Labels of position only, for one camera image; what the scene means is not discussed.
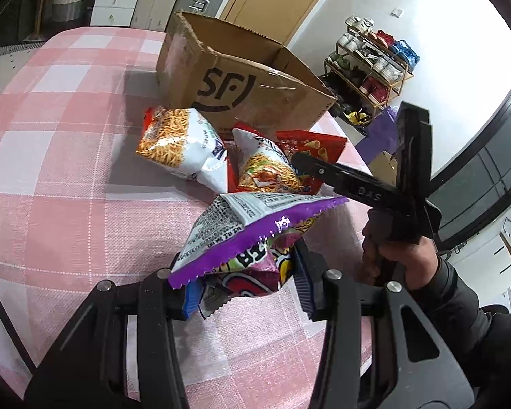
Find wooden door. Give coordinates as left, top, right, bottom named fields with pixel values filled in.
left=219, top=0, right=345, bottom=47

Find brown cardboard box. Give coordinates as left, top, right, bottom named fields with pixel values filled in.
left=155, top=11, right=338, bottom=135

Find person's right hand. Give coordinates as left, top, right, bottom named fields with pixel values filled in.
left=361, top=222, right=441, bottom=292

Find red corn snack packet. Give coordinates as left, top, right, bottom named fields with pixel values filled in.
left=276, top=130, right=349, bottom=171

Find white trash bin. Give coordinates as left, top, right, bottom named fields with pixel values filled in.
left=341, top=108, right=373, bottom=137

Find wooden shoe rack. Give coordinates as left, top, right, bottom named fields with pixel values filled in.
left=324, top=15, right=414, bottom=116

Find printed cardboard box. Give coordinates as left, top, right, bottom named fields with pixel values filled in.
left=368, top=151, right=401, bottom=180

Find white dotted rug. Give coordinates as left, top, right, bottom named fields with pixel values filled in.
left=0, top=40, right=47, bottom=73

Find grey white laundry basket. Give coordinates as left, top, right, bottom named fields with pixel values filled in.
left=52, top=0, right=90, bottom=22

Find person's right forearm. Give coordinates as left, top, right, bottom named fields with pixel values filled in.
left=406, top=256, right=511, bottom=409

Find purple snack packet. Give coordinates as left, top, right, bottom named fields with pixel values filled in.
left=168, top=192, right=350, bottom=319

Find white orange noodle snack packet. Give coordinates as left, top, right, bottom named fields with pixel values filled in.
left=136, top=106, right=235, bottom=194
left=231, top=123, right=324, bottom=194

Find purple bag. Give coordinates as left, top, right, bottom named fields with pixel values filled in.
left=355, top=106, right=403, bottom=167

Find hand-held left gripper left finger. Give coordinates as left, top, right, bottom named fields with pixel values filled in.
left=23, top=260, right=209, bottom=409

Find rows of racked shoes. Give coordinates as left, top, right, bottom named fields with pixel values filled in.
left=327, top=15, right=420, bottom=107

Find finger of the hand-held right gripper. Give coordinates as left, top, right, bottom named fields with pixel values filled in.
left=290, top=151, right=403, bottom=218
left=394, top=101, right=433, bottom=205

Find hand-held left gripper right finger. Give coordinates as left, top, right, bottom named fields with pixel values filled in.
left=292, top=239, right=473, bottom=409

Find wooden handled broom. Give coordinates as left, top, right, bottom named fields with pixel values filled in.
left=26, top=0, right=47, bottom=43

